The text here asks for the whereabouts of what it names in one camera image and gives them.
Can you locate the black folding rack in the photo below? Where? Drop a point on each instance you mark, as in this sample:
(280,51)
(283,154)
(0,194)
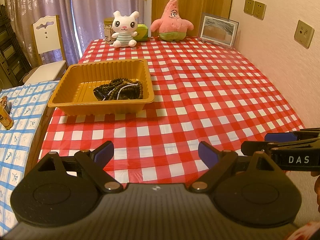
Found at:
(13,61)

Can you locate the red checkered tablecloth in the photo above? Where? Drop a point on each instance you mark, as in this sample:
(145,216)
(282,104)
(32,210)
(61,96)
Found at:
(202,93)

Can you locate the silver picture frame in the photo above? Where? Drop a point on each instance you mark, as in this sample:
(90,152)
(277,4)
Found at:
(218,30)

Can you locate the yellow plastic tray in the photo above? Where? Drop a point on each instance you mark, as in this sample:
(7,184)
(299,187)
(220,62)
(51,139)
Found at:
(74,94)

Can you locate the snack cup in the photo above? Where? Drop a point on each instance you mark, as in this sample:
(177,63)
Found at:
(5,104)

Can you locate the dark beaded jewelry pile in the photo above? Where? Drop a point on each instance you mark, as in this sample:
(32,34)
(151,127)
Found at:
(119,89)

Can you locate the white bunny plush toy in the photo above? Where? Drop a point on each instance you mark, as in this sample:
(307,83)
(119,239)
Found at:
(124,28)

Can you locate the wall socket plate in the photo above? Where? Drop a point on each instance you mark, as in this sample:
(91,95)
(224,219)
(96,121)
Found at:
(304,34)

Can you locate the purple curtain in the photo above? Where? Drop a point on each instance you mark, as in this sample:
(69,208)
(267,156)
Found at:
(82,21)

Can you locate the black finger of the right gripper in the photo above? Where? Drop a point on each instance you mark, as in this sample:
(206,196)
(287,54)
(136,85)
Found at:
(249,147)

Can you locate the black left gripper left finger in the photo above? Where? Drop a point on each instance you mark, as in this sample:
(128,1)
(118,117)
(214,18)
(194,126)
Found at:
(62,190)

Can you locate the pink starfish plush toy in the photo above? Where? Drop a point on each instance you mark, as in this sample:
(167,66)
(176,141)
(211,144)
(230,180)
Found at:
(171,27)

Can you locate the blue checkered tablecloth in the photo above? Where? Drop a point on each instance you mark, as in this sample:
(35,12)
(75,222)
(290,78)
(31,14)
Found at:
(27,105)

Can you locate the jar of nuts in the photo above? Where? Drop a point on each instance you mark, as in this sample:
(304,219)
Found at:
(108,31)

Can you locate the orange juice bottle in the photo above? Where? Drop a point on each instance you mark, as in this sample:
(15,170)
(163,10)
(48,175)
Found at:
(5,118)

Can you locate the white wooden chair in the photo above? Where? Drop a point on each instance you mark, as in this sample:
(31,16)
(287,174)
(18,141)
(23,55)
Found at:
(47,38)

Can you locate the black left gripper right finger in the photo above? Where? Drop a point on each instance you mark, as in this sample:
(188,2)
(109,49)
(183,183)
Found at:
(250,190)

